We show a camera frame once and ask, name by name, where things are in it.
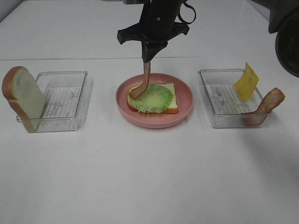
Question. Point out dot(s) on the green lettuce leaf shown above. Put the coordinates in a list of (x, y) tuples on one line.
[(156, 99)]

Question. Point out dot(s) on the clear right ingredient tray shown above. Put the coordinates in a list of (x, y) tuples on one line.
[(222, 103)]

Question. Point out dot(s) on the yellow cheese slice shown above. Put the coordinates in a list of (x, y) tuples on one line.
[(246, 85)]

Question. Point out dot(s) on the leaning bread slice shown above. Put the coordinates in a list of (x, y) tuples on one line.
[(24, 96)]

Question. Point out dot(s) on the white bread slice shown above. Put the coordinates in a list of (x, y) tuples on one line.
[(173, 108)]

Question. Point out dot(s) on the pink round plate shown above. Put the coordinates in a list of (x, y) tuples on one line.
[(183, 93)]

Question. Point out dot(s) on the curled bacon strip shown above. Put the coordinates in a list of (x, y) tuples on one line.
[(138, 91)]

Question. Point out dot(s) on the clear left bread tray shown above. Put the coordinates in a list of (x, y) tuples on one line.
[(67, 100)]

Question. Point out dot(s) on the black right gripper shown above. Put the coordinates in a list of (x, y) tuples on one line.
[(156, 27)]

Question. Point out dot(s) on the long bacon strip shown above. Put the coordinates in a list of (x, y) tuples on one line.
[(272, 100)]

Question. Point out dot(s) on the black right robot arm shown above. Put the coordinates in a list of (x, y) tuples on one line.
[(283, 20)]

